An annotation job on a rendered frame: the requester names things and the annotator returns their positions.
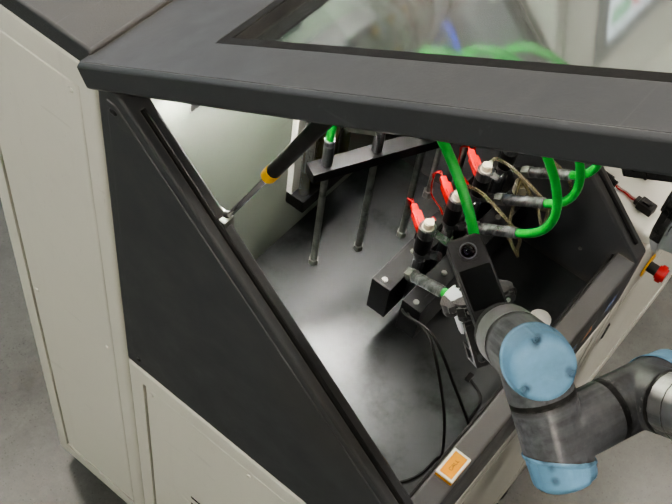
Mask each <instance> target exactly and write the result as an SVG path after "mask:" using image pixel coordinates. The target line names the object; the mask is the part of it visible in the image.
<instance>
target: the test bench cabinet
mask: <svg viewBox="0 0 672 504"><path fill-rule="evenodd" d="M618 302H619V300H618ZM618 302H617V303H616V304H615V305H614V307H613V308H612V309H611V310H610V311H609V312H610V314H609V315H608V317H607V319H606V321H605V323H604V324H603V326H602V328H601V330H600V331H599V333H598V335H597V337H596V339H595V340H594V342H593V344H592V346H591V348H590V349H589V351H588V353H587V355H586V356H585V358H584V360H583V362H582V364H581V365H580V367H579V369H578V371H577V373H576V375H575V378H576V377H577V375H578V373H579V371H580V369H581V368H582V366H583V364H584V362H585V361H586V359H587V357H588V355H589V353H590V352H591V350H592V348H593V346H594V345H595V343H596V341H597V339H598V337H599V336H600V334H601V332H602V330H603V329H604V327H605V325H606V323H607V321H608V320H609V318H610V316H611V314H612V313H613V311H614V309H615V307H616V305H617V304H618ZM129 366H130V374H131V383H132V392H133V401H134V410H135V418H136V427H137V436H138V445H139V454H140V462H141V471H142V480H143V489H144V498H145V504H306V503H305V502H304V501H303V500H302V499H300V498H299V497H298V496H297V495H296V494H294V493H293V492H292V491H291V490H289V489H288V488H287V487H286V486H285V485H283V484H282V483H281V482H280V481H278V480H277V479H276V478H275V477H274V476H272V475H271V474H270V473H269V472H268V471H266V470H265V469H264V468H263V467H261V466H260V465H259V464H258V463H257V462H255V461H254V460H253V459H252V458H250V457H249V456H248V455H247V454H246V453H244V452H243V451H242V450H241V449H239V448H238V447H237V446H236V445H235V444H233V443H232V442H231V441H230V440H229V439H227V438H226V437H225V436H224V435H222V434H221V433H220V432H219V431H218V430H216V429H215V428H214V427H213V426H211V425H210V424H209V423H208V422H207V421H205V420H204V419H203V418H202V417H201V416H199V415H198V414H197V413H196V412H194V411H193V410H192V409H191V408H190V407H188V406H187V405H186V404H185V403H183V402H182V401H181V400H180V399H179V398H177V397H176V396H175V395H174V394H173V393H171V392H170V391H169V390H168V389H166V388H165V387H164V386H163V385H162V384H160V383H159V382H158V381H157V380H155V379H154V378H153V377H152V376H151V375H149V374H148V373H147V372H146V371H144V370H143V369H142V368H141V367H140V366H138V365H137V364H136V363H135V362H134V361H132V360H131V359H129Z"/></svg>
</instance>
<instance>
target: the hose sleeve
mask: <svg viewBox="0 0 672 504"><path fill-rule="evenodd" d="M410 279H411V281H412V282H413V283H415V284H416V285H418V286H419V287H422V288H424V289H425V290H427V291H429V292H431V293H432V294H434V295H436V296H437V297H440V298H442V297H441V291H442V289H444V288H447V289H449V288H448V287H446V286H445V285H443V284H441V283H439V282H437V281H435V280H433V279H431V278H429V277H428V276H426V275H424V274H423V273H420V272H418V271H415V272H413V273H412V274H411V277H410Z"/></svg>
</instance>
